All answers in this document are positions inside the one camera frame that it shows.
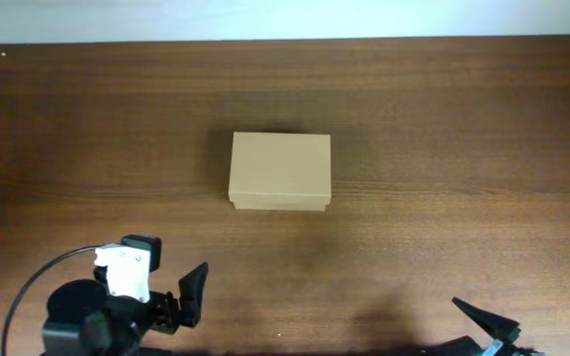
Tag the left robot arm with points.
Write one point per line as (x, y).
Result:
(84, 319)

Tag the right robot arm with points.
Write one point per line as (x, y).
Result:
(467, 346)

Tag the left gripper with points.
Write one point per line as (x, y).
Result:
(169, 307)

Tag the brown cardboard box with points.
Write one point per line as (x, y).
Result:
(281, 171)

